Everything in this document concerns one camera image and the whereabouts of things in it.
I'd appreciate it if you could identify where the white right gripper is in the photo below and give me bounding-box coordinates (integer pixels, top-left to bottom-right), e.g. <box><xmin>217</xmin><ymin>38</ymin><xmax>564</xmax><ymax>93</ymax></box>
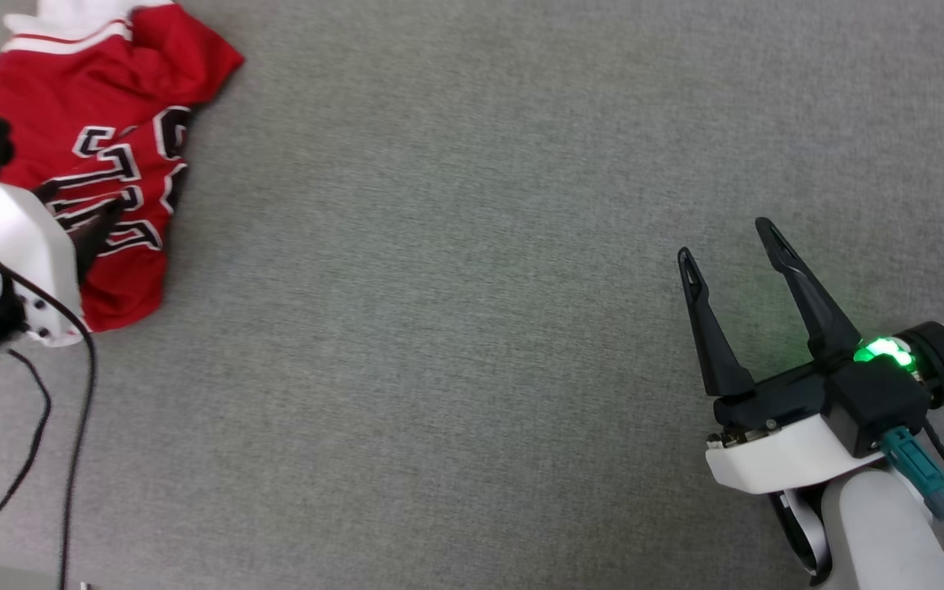
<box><xmin>677</xmin><ymin>216</ymin><xmax>887</xmax><ymax>496</ymax></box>

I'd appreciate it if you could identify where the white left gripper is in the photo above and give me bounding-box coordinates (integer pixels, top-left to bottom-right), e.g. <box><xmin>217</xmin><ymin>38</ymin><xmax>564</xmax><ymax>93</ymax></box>
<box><xmin>0</xmin><ymin>170</ymin><xmax>127</xmax><ymax>348</ymax></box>

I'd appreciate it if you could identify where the red basketball jersey white trim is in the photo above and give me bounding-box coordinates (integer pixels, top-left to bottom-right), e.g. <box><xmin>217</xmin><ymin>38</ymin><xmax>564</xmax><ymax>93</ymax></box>
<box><xmin>0</xmin><ymin>0</ymin><xmax>245</xmax><ymax>333</ymax></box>

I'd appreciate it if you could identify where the teal cable connector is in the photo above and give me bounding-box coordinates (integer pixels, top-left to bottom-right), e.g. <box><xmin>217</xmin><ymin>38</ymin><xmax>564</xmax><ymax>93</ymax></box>
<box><xmin>882</xmin><ymin>426</ymin><xmax>944</xmax><ymax>519</ymax></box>

